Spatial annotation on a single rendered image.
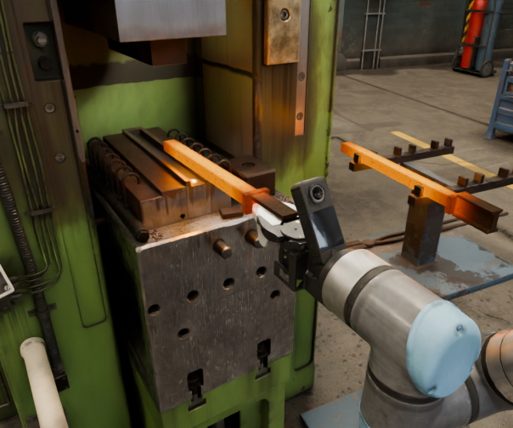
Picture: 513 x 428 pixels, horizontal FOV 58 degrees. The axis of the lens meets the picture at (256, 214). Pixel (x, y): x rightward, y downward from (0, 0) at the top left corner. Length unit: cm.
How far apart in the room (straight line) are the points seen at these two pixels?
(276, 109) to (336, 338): 117
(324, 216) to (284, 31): 61
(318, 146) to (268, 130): 19
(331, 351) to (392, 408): 143
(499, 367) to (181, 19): 71
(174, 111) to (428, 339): 109
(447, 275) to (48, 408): 92
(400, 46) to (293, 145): 741
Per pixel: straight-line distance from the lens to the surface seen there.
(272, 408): 142
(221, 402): 126
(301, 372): 175
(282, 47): 113
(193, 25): 89
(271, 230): 65
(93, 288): 115
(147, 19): 85
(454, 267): 126
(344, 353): 200
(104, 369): 130
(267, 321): 117
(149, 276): 93
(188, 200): 96
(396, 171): 105
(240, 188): 77
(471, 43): 830
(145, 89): 138
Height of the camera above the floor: 137
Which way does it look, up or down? 27 degrees down
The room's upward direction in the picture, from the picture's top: straight up
